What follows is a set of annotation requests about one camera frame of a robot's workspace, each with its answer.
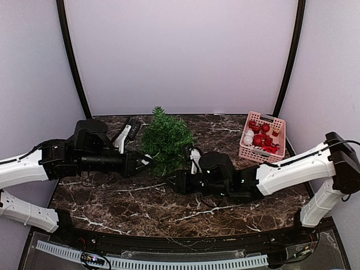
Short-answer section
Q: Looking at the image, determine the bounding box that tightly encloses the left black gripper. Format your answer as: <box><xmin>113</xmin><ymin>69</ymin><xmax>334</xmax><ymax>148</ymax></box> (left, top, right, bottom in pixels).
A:
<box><xmin>78</xmin><ymin>147</ymin><xmax>154</xmax><ymax>178</ymax></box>

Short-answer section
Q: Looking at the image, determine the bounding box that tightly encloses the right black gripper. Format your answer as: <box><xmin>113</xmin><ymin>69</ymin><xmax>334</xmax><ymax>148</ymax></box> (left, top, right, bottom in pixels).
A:
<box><xmin>163</xmin><ymin>169</ymin><xmax>230</xmax><ymax>197</ymax></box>

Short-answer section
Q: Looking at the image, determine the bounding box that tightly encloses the small green christmas tree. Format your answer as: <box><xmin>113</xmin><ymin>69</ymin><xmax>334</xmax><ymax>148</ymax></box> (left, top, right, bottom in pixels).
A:
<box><xmin>141</xmin><ymin>106</ymin><xmax>196</xmax><ymax>177</ymax></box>

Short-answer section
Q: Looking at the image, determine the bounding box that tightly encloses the pink plastic basket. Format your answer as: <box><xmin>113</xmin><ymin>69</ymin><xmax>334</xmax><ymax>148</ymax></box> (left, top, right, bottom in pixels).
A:
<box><xmin>238</xmin><ymin>111</ymin><xmax>286</xmax><ymax>163</ymax></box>

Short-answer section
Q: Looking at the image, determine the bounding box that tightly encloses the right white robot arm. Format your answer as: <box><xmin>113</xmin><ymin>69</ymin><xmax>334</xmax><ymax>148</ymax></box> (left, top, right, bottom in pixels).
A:
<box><xmin>165</xmin><ymin>132</ymin><xmax>359</xmax><ymax>244</ymax></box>

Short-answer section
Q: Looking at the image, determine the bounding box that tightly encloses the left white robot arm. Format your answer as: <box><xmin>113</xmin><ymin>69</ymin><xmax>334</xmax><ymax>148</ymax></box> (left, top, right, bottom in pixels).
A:
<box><xmin>1</xmin><ymin>117</ymin><xmax>153</xmax><ymax>245</ymax></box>

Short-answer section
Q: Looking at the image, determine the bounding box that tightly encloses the white ball ornament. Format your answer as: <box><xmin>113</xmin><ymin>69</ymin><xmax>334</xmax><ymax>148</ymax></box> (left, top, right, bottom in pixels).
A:
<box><xmin>242</xmin><ymin>129</ymin><xmax>255</xmax><ymax>146</ymax></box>

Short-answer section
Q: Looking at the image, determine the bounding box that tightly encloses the red ball ornament cluster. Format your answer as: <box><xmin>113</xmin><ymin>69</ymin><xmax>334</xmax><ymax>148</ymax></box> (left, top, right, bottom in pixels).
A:
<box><xmin>248</xmin><ymin>120</ymin><xmax>281</xmax><ymax>154</ymax></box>

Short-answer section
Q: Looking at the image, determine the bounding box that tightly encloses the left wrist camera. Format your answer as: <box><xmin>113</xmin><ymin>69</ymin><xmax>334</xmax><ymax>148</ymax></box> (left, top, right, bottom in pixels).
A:
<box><xmin>111</xmin><ymin>116</ymin><xmax>141</xmax><ymax>154</ymax></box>

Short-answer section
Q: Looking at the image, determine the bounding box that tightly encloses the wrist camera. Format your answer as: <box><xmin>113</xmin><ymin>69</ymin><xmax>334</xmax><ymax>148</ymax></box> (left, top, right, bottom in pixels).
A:
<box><xmin>184</xmin><ymin>146</ymin><xmax>202</xmax><ymax>174</ymax></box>
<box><xmin>111</xmin><ymin>116</ymin><xmax>141</xmax><ymax>154</ymax></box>

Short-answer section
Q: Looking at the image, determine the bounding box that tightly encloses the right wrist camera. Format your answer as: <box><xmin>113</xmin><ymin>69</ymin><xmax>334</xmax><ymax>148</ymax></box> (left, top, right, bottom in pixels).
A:
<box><xmin>184</xmin><ymin>146</ymin><xmax>202</xmax><ymax>174</ymax></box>

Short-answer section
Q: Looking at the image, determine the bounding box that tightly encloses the white perforated cable duct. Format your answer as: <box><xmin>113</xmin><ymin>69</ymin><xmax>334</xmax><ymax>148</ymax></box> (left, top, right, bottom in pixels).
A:
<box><xmin>35</xmin><ymin>240</ymin><xmax>269</xmax><ymax>269</ymax></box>

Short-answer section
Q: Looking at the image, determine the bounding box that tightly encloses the left black frame pole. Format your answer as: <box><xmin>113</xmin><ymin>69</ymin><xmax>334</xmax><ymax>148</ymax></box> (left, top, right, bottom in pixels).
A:
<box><xmin>56</xmin><ymin>0</ymin><xmax>92</xmax><ymax>119</ymax></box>

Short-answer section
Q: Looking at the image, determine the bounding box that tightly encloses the black frame pole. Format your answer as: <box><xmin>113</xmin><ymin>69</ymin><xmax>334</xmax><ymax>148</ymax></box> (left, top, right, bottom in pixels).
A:
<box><xmin>272</xmin><ymin>0</ymin><xmax>307</xmax><ymax>118</ymax></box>
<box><xmin>56</xmin><ymin>0</ymin><xmax>92</xmax><ymax>119</ymax></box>

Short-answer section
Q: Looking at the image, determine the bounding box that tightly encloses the right black frame pole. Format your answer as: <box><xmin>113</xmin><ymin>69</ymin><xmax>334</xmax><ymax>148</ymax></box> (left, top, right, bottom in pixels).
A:
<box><xmin>272</xmin><ymin>0</ymin><xmax>307</xmax><ymax>118</ymax></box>

